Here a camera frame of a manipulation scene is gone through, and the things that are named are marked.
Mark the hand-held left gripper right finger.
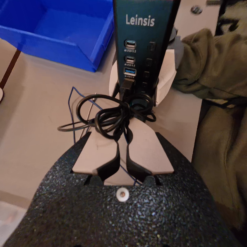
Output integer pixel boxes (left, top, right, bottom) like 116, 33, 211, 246
126, 118, 174, 183

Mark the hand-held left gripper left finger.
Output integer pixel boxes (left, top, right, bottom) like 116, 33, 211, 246
72, 126, 120, 181

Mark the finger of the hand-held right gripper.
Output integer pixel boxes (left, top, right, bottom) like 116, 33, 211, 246
155, 49, 177, 106
109, 61, 121, 98

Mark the black USB hub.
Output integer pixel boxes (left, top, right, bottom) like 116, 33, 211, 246
113, 0, 181, 103

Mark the black USB cable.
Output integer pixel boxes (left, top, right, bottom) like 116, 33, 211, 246
57, 79, 157, 140

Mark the person's right forearm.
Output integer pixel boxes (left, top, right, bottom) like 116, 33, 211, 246
171, 28, 247, 104

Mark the grey desk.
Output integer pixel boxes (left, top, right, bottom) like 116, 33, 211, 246
0, 0, 218, 209

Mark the person's olive hoodie torso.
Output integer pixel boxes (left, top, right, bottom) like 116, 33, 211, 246
191, 100, 247, 240

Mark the blue plastic bin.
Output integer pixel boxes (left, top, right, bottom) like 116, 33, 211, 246
0, 0, 114, 73

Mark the clear plastic organizer box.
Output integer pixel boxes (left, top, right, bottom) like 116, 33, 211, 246
0, 201, 27, 247

